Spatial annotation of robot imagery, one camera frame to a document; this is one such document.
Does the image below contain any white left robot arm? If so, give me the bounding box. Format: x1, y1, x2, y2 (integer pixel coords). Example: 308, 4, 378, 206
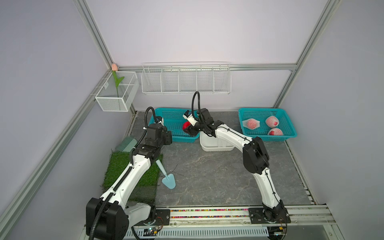
86, 122, 176, 240

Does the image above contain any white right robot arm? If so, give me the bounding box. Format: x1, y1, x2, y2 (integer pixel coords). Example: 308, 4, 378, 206
183, 108, 291, 224

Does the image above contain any white plastic tub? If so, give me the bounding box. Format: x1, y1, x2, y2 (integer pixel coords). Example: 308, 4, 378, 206
199, 132, 235, 152

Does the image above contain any teal plastic basket left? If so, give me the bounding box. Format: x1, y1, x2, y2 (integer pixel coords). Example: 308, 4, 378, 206
155, 108, 200, 143

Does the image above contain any teal plastic basket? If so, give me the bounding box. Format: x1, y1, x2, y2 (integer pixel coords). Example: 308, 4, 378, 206
155, 108, 200, 143
238, 108, 298, 142

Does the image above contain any pale green brush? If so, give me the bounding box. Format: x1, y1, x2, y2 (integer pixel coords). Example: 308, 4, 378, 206
115, 136, 138, 153

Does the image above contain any light blue plastic trowel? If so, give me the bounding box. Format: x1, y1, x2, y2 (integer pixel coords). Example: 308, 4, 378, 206
156, 160, 176, 190

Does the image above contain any green artificial grass mat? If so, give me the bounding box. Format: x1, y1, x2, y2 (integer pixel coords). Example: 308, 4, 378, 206
102, 150, 164, 203

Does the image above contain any artificial pink tulip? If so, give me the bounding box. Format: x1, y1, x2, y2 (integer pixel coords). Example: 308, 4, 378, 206
111, 63, 125, 98

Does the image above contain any teal plastic basket right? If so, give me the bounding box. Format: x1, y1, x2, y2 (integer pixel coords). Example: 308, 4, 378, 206
238, 108, 298, 142

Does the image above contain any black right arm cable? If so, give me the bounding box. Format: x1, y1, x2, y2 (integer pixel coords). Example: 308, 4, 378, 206
191, 90, 208, 130

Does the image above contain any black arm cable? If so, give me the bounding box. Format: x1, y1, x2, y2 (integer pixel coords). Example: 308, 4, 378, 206
191, 90, 208, 130
143, 106, 158, 130

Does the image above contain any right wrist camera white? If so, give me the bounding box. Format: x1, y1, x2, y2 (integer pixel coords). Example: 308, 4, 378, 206
183, 110, 200, 126

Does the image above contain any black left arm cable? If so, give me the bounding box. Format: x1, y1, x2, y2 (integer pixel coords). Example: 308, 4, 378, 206
143, 106, 158, 130

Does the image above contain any white wire shelf long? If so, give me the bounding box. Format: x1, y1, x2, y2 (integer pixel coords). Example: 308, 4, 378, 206
141, 62, 232, 95

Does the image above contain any white wire basket small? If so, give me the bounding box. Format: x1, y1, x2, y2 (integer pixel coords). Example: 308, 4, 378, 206
95, 71, 140, 112

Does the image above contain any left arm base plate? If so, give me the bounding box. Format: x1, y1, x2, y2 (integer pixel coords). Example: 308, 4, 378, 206
135, 209, 171, 226

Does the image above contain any aluminium frame bar back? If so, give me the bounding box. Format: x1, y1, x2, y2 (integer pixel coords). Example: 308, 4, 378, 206
119, 62, 297, 72

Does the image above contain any aluminium frame bar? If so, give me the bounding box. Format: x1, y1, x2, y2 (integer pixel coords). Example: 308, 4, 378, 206
0, 70, 113, 232
119, 62, 297, 72

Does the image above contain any white slotted cable duct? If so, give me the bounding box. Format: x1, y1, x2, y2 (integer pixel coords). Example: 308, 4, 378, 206
135, 226, 269, 240

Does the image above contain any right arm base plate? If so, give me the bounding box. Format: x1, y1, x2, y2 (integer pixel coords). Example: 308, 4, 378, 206
249, 205, 291, 224

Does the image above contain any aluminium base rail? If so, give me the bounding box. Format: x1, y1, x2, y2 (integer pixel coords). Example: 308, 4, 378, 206
137, 205, 335, 230

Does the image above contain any aluminium frame post left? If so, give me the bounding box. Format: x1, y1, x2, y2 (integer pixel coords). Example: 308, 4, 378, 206
73, 0, 114, 70

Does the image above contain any aluminium frame post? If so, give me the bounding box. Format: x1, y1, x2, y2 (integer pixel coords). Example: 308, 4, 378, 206
73, 0, 114, 70
273, 0, 342, 108

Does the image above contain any aluminium frame bar left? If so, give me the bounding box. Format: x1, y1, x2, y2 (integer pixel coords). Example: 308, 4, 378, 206
0, 70, 113, 232

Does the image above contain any aluminium frame post right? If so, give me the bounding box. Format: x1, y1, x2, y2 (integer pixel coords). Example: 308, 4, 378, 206
273, 0, 342, 108

